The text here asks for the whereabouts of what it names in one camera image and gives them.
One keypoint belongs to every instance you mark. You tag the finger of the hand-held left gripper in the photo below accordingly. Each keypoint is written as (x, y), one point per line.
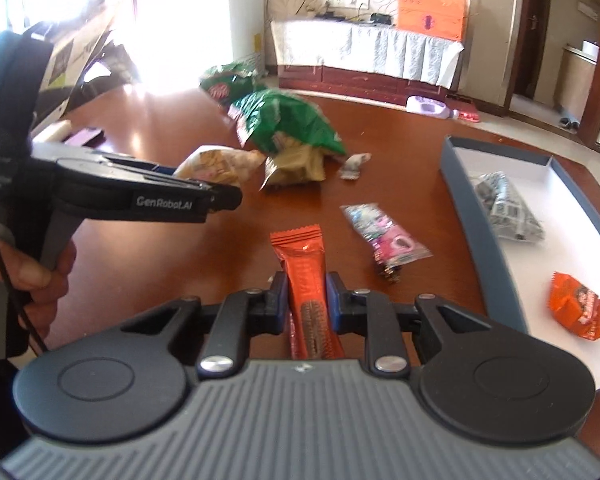
(150, 169)
(227, 197)

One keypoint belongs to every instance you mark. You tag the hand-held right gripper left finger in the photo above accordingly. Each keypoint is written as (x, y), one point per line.
(280, 302)

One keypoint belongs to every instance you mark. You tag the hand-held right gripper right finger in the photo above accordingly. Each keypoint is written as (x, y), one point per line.
(333, 302)

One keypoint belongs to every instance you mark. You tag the beige round snack packet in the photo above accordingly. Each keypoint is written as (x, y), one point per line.
(220, 162)

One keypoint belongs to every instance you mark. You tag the orange snack bar packet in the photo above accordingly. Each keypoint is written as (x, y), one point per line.
(300, 260)

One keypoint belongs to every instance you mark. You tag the tan foil snack packet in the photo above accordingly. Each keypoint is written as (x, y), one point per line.
(295, 167)

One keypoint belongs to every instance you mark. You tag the clear pink candy packet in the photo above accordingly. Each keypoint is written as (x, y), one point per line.
(390, 240)

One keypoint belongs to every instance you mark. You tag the small silver wrapper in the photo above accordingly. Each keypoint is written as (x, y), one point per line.
(354, 165)

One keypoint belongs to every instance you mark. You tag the blue-grey box with white inside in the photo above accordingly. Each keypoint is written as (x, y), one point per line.
(530, 265)

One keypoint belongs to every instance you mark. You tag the person's left hand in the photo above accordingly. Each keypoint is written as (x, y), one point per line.
(30, 272)

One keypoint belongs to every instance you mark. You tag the purple flat strip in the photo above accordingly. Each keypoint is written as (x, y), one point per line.
(85, 136)

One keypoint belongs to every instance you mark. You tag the cream paper roll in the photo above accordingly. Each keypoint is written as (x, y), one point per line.
(50, 131)

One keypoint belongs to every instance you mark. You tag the large green chip bag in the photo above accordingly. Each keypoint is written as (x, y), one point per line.
(285, 120)

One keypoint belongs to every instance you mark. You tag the green bag with red label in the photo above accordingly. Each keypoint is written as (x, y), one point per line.
(220, 85)

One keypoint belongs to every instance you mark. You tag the flat printed cardboard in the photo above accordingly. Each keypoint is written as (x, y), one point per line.
(75, 45)

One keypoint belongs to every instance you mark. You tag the white fridge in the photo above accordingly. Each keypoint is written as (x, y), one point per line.
(247, 20)

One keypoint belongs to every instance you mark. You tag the grey printed packet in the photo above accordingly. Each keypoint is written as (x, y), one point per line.
(505, 205)

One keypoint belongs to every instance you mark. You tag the cabinet with white cloth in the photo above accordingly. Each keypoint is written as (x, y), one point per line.
(365, 47)

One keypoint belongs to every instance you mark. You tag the purple and white bottle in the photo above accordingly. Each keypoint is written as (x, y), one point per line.
(430, 106)

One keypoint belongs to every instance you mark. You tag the red pink packet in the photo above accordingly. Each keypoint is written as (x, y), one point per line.
(469, 116)

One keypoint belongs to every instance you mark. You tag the small black box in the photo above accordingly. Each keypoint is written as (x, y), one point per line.
(381, 18)

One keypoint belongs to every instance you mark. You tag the small orange snack packet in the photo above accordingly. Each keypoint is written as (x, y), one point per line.
(575, 305)

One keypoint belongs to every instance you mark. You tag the orange cardboard box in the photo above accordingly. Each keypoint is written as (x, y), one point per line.
(430, 5)

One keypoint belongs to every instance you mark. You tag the pair of shoes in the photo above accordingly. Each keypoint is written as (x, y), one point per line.
(567, 123)

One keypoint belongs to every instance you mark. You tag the beige bin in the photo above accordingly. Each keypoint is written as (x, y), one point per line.
(575, 80)

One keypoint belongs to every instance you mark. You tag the brown wooden door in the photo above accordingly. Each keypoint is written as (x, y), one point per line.
(530, 35)

